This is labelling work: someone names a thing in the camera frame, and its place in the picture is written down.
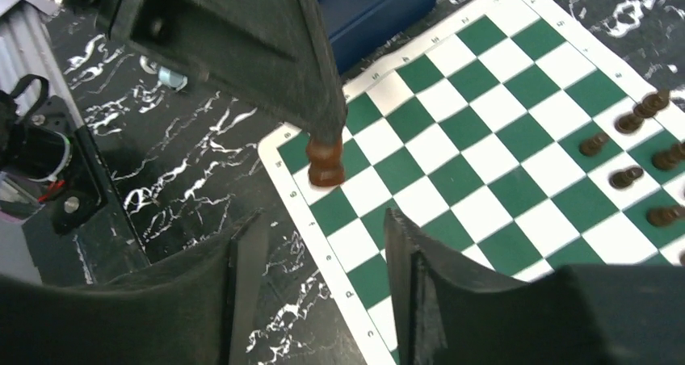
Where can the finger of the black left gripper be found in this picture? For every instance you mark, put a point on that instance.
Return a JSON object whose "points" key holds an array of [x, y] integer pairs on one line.
{"points": [[273, 54]]}

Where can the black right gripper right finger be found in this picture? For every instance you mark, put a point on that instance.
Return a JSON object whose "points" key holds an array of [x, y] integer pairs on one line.
{"points": [[449, 309]]}

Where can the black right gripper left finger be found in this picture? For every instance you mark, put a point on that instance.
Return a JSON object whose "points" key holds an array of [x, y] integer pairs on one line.
{"points": [[194, 307]]}

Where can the dark brown rook piece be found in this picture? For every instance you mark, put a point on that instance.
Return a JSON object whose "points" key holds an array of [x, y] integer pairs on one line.
{"points": [[326, 168]]}

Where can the dark brown pawn piece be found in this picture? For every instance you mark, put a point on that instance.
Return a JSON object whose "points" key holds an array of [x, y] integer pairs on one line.
{"points": [[622, 179], [664, 216], [594, 144]]}

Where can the dark brown king piece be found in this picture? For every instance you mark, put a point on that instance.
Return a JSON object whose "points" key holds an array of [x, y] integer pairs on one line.
{"points": [[646, 109]]}

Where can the dark brown bishop piece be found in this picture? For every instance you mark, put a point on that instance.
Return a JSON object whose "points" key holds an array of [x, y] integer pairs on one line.
{"points": [[669, 158]]}

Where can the green white chess board mat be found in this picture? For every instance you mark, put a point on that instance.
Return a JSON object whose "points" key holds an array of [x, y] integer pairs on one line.
{"points": [[472, 129]]}

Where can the blue square tray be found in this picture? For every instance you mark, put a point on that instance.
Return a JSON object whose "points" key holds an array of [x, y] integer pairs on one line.
{"points": [[356, 28]]}

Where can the small white blue clip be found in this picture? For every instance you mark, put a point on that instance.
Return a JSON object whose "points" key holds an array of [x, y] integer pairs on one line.
{"points": [[166, 77]]}

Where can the black base frame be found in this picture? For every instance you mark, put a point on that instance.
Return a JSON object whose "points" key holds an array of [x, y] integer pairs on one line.
{"points": [[78, 233]]}

